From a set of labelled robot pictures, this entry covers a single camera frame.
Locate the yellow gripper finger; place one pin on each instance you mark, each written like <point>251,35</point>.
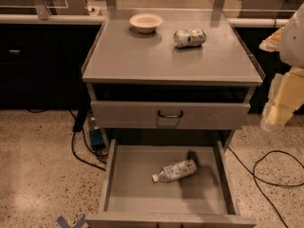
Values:
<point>273,42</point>
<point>285,97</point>

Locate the clear plastic water bottle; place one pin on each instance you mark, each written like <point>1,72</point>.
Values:
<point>176,171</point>

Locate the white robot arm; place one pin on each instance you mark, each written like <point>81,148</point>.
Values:
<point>292,41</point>

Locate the grey drawer cabinet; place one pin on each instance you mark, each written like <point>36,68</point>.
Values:
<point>128,66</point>

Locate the open grey middle drawer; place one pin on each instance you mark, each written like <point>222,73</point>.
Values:
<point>130,199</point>

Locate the closed grey upper drawer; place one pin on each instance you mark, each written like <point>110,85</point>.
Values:
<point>221,116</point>

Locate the crushed green white can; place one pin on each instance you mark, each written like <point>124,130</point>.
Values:
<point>189,38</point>

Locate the beige bowl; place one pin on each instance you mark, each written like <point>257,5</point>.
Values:
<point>145,22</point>

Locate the blue power box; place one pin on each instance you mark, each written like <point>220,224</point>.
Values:
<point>95,135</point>

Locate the dark left cabinet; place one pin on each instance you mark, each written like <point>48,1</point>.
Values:
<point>40,65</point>

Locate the blue tape cross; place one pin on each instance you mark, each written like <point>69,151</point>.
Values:
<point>69,223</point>

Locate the black drawer handle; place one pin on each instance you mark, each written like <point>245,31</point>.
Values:
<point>170,116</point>

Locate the white horizontal rail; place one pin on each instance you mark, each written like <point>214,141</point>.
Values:
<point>99,19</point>

